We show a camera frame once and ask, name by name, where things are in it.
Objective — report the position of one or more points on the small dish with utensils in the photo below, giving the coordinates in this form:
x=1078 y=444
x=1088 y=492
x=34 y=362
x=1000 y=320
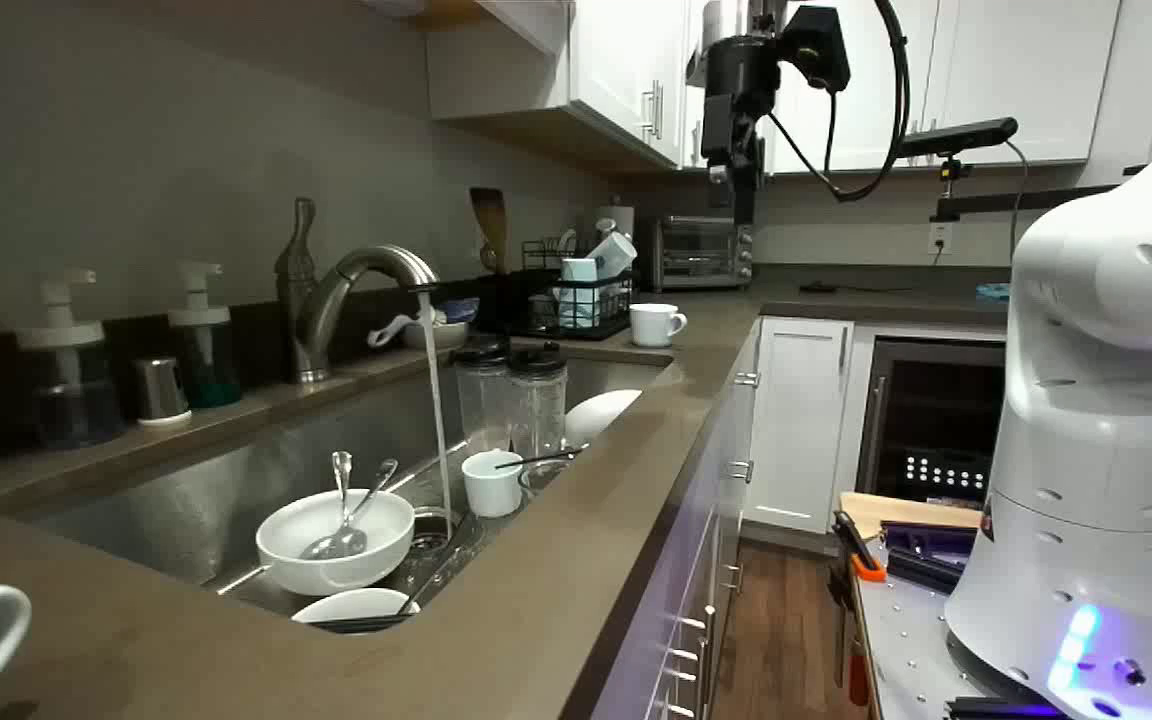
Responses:
x=415 y=334

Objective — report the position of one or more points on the black dish rack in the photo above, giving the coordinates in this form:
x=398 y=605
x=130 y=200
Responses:
x=547 y=307

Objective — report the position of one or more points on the stainless steel sink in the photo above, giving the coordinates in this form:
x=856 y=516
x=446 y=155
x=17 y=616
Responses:
x=238 y=523

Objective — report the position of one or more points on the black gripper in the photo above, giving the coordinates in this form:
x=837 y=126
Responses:
x=743 y=79

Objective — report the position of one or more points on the dark glass bottle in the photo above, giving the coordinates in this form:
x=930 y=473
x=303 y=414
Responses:
x=292 y=266

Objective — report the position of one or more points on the white plate in sink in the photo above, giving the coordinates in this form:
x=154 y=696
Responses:
x=588 y=416

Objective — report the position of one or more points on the small white cup in sink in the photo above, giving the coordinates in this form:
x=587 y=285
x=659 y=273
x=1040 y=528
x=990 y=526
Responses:
x=493 y=482

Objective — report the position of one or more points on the orange handled tool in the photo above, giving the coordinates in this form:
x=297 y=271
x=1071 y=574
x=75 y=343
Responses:
x=867 y=566

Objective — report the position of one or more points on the metal spoon in bowl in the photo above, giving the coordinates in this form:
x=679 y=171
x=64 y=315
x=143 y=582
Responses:
x=351 y=536

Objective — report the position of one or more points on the black camera on stand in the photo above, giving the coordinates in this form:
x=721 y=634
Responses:
x=947 y=144

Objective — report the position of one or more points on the wine cooler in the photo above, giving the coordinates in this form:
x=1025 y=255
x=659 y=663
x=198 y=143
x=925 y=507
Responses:
x=930 y=416

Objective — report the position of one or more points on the small metal cup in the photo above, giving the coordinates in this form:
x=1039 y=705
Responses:
x=162 y=397

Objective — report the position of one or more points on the purple-lit drawer fronts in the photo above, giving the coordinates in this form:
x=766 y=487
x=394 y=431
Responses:
x=663 y=649

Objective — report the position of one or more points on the toaster oven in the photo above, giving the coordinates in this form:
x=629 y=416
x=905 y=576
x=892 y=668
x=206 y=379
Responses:
x=701 y=255

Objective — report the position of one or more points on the light blue container in rack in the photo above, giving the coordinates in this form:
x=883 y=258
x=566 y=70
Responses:
x=587 y=279

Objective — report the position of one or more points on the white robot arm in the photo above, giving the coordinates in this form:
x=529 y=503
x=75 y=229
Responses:
x=1057 y=588

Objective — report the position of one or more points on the white lower cabinet door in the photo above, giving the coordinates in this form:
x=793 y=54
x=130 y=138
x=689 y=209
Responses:
x=796 y=420

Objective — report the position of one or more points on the wooden spatula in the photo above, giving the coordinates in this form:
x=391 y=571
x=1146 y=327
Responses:
x=493 y=226

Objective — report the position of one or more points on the clear blender jar black lid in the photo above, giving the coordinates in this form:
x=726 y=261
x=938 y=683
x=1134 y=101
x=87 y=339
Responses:
x=537 y=397

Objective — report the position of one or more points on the clear soap dispenser white pump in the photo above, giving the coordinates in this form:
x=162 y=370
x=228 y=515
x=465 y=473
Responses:
x=64 y=359

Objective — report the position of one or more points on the green soap dispenser white pump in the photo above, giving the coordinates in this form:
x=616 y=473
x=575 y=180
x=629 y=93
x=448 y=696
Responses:
x=206 y=343

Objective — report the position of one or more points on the white upper cabinets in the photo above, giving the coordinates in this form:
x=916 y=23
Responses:
x=659 y=86

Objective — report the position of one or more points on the curved steel faucet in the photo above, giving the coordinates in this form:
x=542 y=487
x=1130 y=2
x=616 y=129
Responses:
x=322 y=309

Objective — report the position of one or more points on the white oval dish front sink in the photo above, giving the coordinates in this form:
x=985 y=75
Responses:
x=359 y=608

